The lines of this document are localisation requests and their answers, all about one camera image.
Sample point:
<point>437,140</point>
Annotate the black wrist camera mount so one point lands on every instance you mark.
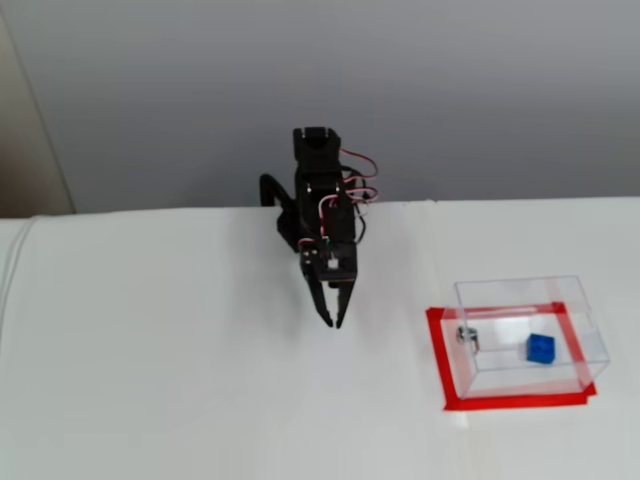
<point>342,270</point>

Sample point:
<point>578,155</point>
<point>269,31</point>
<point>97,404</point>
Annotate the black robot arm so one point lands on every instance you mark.
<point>315,170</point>

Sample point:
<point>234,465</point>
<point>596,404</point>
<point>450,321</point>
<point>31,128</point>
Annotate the transparent acrylic box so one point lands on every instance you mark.
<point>525,295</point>

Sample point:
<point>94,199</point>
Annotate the red tape rectangle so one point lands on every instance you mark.
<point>515,401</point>

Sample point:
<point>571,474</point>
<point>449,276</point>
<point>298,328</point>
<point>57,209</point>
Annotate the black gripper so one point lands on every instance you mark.
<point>346,264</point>

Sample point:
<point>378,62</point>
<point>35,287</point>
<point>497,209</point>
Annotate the black table clamp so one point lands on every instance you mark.
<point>270,187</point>

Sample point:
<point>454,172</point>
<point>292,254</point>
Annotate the silver cam lock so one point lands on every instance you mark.
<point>462,336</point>

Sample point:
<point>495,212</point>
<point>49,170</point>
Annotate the blue lego brick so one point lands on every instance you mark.
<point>540,347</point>

